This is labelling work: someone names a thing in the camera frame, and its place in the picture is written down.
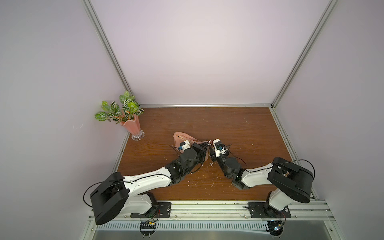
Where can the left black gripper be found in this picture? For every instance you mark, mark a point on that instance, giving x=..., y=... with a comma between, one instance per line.
x=201, y=148

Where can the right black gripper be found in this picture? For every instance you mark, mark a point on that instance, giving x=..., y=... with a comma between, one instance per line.
x=214, y=153

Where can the pink corduroy pencil bag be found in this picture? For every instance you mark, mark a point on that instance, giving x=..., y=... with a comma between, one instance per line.
x=187, y=138

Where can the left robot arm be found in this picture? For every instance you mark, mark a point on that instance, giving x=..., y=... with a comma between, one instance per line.
x=129, y=194

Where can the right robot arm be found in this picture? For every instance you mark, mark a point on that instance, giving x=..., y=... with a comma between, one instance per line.
x=293, y=182

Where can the pink vase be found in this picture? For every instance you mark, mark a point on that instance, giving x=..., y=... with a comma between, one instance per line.
x=134, y=128

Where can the right circuit board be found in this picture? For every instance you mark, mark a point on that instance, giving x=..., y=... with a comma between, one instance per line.
x=275, y=228

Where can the circuit board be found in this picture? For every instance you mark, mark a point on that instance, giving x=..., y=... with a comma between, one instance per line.
x=275, y=228
x=147, y=228

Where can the green artificial plant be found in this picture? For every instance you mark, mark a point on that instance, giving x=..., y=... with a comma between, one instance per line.
x=127, y=109

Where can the left circuit board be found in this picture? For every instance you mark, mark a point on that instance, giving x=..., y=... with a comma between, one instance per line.
x=147, y=228

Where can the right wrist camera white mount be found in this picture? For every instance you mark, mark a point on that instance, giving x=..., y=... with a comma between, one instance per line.
x=219, y=145

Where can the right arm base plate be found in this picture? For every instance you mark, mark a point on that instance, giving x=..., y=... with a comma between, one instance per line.
x=263, y=210

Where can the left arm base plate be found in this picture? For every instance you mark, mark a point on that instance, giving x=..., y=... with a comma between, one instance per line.
x=159, y=210

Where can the aluminium front rail frame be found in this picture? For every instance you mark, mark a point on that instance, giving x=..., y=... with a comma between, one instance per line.
x=222, y=220

